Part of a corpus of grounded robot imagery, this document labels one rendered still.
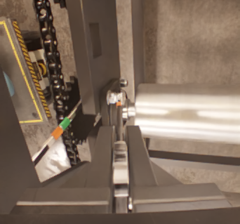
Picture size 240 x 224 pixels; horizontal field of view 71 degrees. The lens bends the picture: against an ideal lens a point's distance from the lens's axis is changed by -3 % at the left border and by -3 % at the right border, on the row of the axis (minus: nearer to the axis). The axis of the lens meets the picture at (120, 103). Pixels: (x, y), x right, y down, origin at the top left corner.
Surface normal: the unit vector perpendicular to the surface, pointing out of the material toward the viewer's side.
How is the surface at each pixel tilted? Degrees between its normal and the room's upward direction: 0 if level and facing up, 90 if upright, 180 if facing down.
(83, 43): 0
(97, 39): 0
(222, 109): 31
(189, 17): 0
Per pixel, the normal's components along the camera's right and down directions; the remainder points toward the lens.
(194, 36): -0.24, 0.40
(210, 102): -0.22, -0.32
